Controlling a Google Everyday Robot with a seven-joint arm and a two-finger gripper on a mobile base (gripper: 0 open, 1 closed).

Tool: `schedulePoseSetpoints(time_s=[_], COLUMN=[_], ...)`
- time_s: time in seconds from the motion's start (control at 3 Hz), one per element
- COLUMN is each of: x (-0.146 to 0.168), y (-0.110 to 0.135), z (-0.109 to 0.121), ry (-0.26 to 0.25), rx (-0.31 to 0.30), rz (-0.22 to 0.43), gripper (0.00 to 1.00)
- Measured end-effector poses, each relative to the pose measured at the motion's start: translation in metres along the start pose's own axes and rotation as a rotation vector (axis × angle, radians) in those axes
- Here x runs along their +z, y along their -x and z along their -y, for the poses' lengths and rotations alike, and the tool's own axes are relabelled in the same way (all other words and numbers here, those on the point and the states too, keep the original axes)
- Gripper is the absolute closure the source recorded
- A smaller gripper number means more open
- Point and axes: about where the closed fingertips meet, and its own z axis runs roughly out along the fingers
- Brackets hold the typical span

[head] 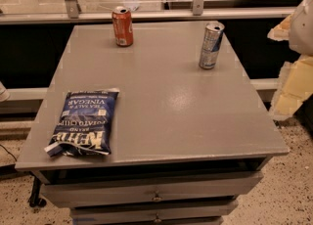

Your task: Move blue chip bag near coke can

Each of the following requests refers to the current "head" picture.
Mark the metal railing frame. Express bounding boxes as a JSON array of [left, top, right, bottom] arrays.
[[0, 0, 313, 25]]

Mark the silver blue energy drink can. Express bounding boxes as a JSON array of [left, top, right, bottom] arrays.
[[199, 21, 224, 69]]

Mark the blue chip bag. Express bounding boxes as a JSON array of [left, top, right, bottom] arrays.
[[44, 88, 119, 157]]

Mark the top drawer with knob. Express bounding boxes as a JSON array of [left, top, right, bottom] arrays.
[[42, 171, 263, 207]]

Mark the grey drawer cabinet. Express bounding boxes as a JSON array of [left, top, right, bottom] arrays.
[[17, 22, 288, 225]]

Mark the black floor cable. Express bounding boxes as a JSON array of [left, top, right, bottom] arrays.
[[0, 143, 18, 162]]

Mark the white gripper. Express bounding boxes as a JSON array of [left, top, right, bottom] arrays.
[[267, 0, 313, 121]]

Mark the drawer with knob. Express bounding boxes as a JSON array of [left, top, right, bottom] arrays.
[[70, 200, 238, 225], [42, 171, 263, 207]]

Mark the orange coke can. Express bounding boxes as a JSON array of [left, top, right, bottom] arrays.
[[112, 6, 133, 47]]

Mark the black caster wheel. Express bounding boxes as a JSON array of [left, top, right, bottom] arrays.
[[28, 177, 47, 207]]

